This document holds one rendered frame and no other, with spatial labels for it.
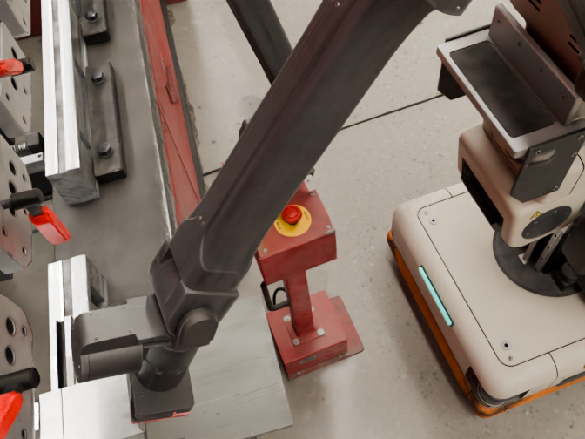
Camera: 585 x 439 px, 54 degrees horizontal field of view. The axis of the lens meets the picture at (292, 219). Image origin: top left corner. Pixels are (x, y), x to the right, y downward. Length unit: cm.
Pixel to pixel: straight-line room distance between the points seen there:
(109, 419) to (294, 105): 51
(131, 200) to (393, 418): 103
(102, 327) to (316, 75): 31
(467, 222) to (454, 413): 55
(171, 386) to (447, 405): 123
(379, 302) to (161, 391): 128
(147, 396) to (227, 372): 13
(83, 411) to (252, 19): 58
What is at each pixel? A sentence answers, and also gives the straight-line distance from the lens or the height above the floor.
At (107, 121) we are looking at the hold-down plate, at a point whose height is 90.
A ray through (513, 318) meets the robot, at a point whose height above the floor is 28.
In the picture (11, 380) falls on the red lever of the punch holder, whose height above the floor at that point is 126.
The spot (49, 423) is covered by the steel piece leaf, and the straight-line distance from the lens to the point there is 83.
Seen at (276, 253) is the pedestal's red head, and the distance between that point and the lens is 109.
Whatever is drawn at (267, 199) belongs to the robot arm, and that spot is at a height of 134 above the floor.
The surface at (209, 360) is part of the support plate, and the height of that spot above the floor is 100.
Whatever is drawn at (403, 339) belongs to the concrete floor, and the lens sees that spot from 184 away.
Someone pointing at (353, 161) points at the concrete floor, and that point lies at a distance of 217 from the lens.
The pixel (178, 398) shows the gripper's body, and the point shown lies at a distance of 68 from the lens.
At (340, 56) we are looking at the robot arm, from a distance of 41.
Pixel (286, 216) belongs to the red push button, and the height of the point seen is 81.
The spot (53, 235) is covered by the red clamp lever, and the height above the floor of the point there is 118.
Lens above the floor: 172
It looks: 58 degrees down
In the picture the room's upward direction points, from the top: 10 degrees counter-clockwise
